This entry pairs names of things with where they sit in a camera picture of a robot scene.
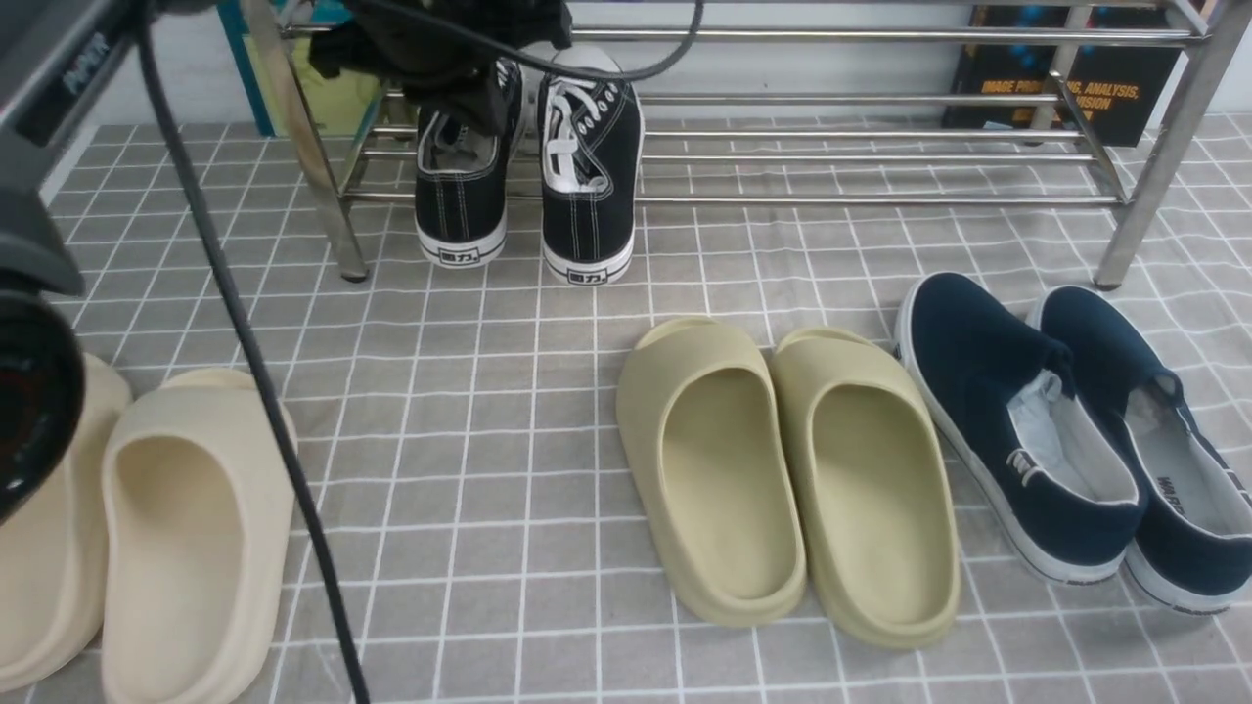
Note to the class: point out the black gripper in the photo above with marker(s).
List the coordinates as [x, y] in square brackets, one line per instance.
[442, 54]

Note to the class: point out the black canvas sneaker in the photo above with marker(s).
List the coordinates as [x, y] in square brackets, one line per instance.
[460, 183]
[590, 143]

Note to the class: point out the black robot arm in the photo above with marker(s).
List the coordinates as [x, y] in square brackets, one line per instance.
[57, 57]

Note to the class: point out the navy left slip-on shoe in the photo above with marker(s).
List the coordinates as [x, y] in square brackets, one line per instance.
[1005, 395]

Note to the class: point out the navy slip-on shoe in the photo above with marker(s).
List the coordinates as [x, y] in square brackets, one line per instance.
[1192, 551]
[1005, 395]

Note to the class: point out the steel shoe rack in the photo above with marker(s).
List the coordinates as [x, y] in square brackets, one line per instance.
[1060, 133]

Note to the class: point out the navy right slip-on shoe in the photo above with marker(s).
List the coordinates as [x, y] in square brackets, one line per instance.
[1192, 551]

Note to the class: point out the teal yellow book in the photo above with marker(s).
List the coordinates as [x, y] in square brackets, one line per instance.
[338, 106]

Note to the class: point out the grey checked floor mat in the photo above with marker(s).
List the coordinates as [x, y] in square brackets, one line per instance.
[457, 426]

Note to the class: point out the olive green left slipper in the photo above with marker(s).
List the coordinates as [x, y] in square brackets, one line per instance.
[699, 425]

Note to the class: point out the olive green slipper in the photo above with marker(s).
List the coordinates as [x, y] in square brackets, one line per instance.
[869, 477]
[699, 425]

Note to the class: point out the cream right slipper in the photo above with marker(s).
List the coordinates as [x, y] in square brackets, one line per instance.
[198, 511]

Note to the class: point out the cream slipper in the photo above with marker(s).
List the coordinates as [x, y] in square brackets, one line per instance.
[55, 547]
[198, 511]

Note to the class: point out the olive green right slipper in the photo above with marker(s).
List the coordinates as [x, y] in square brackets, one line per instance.
[869, 477]

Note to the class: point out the cream left slipper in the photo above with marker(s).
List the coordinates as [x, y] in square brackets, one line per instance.
[55, 547]

